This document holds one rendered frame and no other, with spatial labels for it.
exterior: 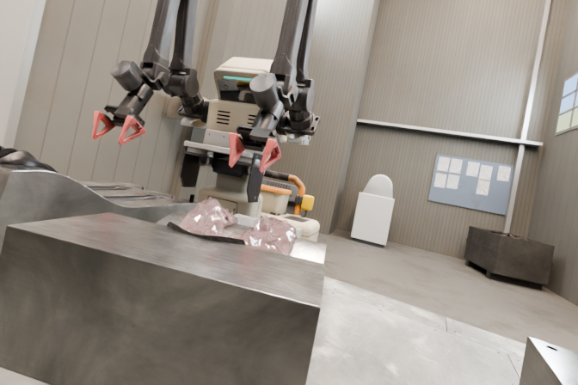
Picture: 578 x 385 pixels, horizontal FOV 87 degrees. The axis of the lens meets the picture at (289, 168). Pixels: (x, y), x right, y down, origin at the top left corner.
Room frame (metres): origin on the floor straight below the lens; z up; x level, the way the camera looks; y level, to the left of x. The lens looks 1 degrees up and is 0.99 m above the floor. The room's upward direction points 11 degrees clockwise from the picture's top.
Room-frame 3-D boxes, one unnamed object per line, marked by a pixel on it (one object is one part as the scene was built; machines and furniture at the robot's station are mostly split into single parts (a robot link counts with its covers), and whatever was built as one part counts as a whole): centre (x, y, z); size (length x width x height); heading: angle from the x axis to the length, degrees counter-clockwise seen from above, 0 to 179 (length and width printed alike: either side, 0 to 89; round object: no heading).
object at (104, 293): (0.48, 0.05, 0.85); 0.50 x 0.26 x 0.11; 171
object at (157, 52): (0.95, 0.48, 1.40); 0.11 x 0.06 x 0.43; 72
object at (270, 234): (0.48, 0.06, 0.90); 0.26 x 0.18 x 0.08; 171
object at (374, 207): (6.15, -1.84, 0.69); 0.70 x 0.64 x 1.37; 75
